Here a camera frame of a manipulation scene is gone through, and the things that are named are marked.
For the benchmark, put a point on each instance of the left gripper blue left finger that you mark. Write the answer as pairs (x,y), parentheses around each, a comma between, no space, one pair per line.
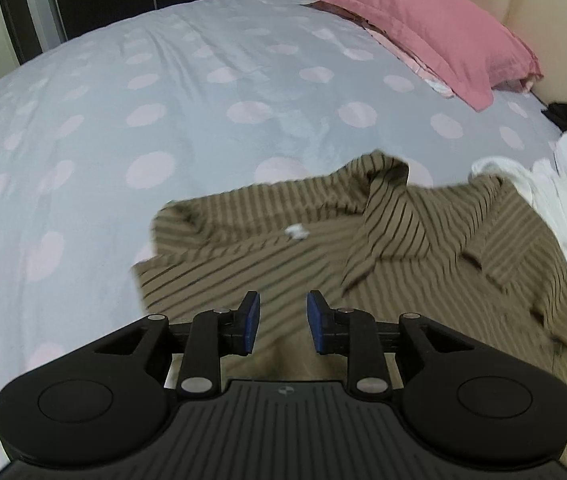
(210,336)

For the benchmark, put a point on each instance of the brown striped shirt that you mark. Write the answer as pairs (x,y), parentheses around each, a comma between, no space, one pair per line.
(474,257)

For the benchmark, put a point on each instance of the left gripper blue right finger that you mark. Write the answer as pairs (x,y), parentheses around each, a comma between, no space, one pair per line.
(353,334)

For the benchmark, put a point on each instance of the light pink lower pillow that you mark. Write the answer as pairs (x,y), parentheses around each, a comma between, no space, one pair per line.
(413,63)

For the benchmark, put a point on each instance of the grey pink-dotted bed sheet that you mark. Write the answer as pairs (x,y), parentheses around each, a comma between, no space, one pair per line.
(197,99)

